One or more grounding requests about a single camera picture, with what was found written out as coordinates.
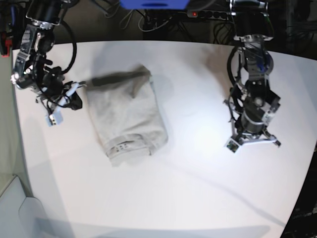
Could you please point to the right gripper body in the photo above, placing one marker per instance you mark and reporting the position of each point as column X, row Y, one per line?
column 54, row 103

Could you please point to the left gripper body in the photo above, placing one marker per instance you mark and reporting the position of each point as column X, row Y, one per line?
column 240, row 138

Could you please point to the beige t-shirt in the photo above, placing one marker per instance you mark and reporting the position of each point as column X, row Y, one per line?
column 124, row 111

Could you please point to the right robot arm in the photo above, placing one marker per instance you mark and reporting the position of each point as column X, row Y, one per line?
column 32, row 69

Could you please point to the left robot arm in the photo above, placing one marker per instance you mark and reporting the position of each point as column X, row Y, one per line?
column 251, row 102

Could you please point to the red black clamp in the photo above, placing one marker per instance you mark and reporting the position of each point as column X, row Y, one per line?
column 5, row 45

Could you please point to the blue box top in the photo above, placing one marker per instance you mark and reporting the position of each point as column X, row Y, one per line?
column 154, row 4

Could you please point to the black power strip red switch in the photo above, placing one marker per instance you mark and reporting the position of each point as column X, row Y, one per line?
column 207, row 14

